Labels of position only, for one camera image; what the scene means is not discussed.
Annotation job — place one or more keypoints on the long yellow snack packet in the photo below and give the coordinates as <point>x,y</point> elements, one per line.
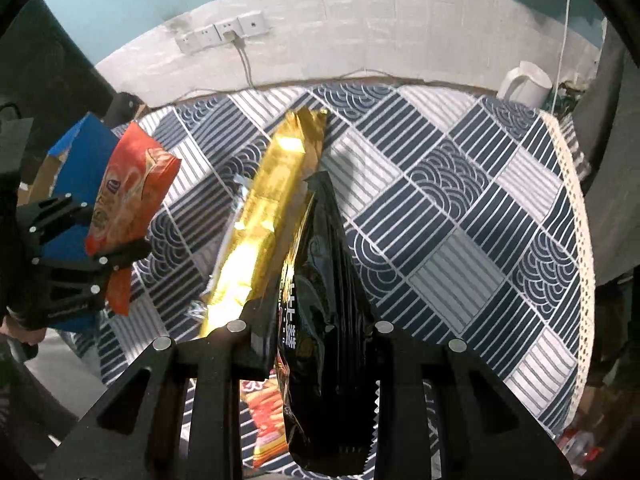
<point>265,220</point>

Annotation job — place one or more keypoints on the black wardrobe cover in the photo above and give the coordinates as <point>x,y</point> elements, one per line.
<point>50,70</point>

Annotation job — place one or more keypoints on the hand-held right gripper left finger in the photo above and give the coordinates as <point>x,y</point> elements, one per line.
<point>250,355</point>

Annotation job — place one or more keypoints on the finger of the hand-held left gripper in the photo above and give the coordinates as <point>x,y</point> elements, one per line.
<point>115,259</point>
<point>55,212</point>

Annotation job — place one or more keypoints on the red snack packet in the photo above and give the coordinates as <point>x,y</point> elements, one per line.
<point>265,420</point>

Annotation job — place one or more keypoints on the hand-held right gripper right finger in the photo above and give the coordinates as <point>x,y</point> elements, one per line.
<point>400,360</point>

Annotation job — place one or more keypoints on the white wall socket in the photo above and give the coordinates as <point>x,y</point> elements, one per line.
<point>254,24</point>
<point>207,36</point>
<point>187,42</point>
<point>225,27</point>

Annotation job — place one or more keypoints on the black snack packet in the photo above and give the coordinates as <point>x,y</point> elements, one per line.
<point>320,285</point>

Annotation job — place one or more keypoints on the person's left hand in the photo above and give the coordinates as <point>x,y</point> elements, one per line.
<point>17,332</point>

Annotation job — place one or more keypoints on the clear plastic bottle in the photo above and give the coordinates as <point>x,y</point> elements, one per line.
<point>577,447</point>

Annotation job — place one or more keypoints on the navy patterned tablecloth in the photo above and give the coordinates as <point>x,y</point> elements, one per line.
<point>450,185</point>

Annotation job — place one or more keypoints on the blue cardboard box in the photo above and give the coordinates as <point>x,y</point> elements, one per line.
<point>75,180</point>

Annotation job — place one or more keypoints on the orange snack packet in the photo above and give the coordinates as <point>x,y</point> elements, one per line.
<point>135,180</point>

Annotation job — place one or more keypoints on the white electric kettle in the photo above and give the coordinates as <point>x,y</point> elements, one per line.
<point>527,87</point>

